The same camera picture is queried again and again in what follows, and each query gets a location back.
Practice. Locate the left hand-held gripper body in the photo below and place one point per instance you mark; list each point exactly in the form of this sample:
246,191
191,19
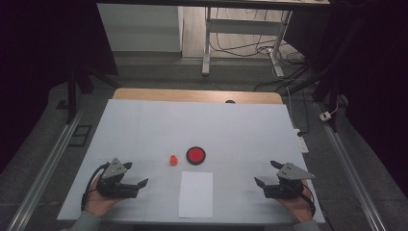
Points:
112,184

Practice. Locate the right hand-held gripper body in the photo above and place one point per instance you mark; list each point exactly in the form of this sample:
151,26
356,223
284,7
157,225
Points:
290,183

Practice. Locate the person's left hand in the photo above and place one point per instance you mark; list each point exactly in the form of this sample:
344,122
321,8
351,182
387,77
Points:
99,203

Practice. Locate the person's right hand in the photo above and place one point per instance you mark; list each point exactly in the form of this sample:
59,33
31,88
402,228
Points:
298,208

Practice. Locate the white power strip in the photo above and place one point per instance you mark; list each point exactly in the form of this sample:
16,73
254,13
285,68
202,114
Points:
302,142

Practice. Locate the white paper sheet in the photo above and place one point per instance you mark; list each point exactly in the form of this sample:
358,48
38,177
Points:
195,195

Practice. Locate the black floor plate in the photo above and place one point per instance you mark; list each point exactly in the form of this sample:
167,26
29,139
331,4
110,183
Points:
80,136

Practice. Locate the white plug adapter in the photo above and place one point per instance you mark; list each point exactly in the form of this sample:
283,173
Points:
325,116

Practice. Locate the large white table cover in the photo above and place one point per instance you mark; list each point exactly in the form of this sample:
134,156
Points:
192,125

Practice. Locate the dark table grommet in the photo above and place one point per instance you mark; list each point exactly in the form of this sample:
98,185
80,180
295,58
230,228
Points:
230,101

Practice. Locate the black stand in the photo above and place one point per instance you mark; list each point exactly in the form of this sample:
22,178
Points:
71,96
333,96

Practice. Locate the white-legged desk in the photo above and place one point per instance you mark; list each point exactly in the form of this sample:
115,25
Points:
206,48

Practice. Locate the dark curtain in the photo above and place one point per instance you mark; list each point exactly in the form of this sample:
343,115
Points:
369,64
38,48

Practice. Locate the white cabinet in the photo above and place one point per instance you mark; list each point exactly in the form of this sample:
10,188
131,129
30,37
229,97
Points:
141,29

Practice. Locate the metal floor rail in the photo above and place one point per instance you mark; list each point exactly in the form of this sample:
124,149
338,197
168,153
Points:
48,166
349,166

